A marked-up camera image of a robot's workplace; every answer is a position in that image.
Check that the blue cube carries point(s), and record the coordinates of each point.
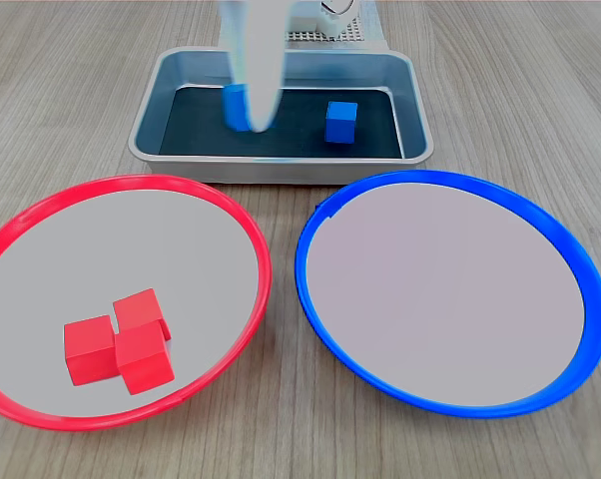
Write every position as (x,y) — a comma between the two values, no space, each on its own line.
(341,122)
(236,107)

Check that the red-rimmed white plate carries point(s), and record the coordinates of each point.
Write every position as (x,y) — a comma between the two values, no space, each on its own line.
(131,249)

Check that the pale perforated plate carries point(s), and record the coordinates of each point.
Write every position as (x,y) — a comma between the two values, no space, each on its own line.
(305,36)

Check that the black mat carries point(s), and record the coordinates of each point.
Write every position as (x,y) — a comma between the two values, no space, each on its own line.
(300,130)

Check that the steel tray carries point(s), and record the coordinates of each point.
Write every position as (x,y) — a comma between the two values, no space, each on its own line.
(280,172)

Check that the translucent tape strip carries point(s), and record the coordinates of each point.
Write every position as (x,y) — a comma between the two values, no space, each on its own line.
(375,25)

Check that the red cube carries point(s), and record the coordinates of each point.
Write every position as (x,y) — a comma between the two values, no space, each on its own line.
(138,307)
(88,349)
(143,359)

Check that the blue-rimmed white plate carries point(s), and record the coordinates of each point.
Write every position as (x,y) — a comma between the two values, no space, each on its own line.
(445,299)

